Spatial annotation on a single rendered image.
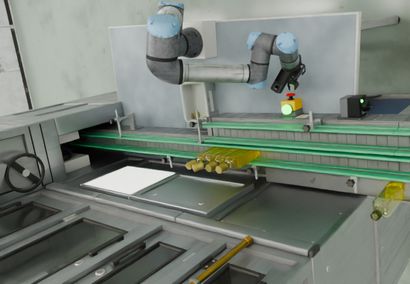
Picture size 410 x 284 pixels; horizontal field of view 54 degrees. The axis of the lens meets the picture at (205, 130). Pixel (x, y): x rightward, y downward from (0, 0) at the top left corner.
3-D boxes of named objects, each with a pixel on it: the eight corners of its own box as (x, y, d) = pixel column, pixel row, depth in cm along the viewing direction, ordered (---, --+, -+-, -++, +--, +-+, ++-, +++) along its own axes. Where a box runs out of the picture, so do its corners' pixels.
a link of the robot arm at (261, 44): (243, 60, 157) (269, 66, 153) (247, 31, 152) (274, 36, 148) (251, 56, 163) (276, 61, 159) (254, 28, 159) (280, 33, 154)
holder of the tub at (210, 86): (197, 128, 227) (188, 131, 221) (190, 80, 221) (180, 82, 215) (221, 129, 216) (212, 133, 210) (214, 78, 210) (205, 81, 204)
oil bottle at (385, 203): (389, 194, 153) (366, 223, 133) (388, 180, 151) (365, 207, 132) (405, 196, 149) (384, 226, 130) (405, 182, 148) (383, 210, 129)
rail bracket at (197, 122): (207, 139, 205) (191, 145, 196) (203, 107, 202) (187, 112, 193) (212, 139, 203) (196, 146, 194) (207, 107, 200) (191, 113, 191)
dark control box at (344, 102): (348, 113, 168) (340, 117, 162) (346, 94, 167) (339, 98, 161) (368, 113, 163) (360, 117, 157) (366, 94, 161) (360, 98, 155)
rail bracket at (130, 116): (140, 130, 255) (111, 139, 238) (135, 104, 251) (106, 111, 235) (144, 130, 252) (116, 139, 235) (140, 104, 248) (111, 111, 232)
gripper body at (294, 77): (306, 72, 169) (305, 56, 159) (294, 88, 168) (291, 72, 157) (291, 64, 173) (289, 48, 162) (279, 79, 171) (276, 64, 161)
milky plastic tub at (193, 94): (194, 119, 226) (185, 122, 219) (189, 80, 221) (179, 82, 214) (219, 120, 214) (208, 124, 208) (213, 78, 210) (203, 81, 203)
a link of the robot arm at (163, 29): (157, 29, 191) (143, 60, 142) (159, -3, 185) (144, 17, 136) (182, 31, 192) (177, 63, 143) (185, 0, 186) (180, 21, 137)
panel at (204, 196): (129, 169, 240) (79, 189, 215) (127, 164, 239) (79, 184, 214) (254, 189, 181) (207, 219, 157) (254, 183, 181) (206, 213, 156)
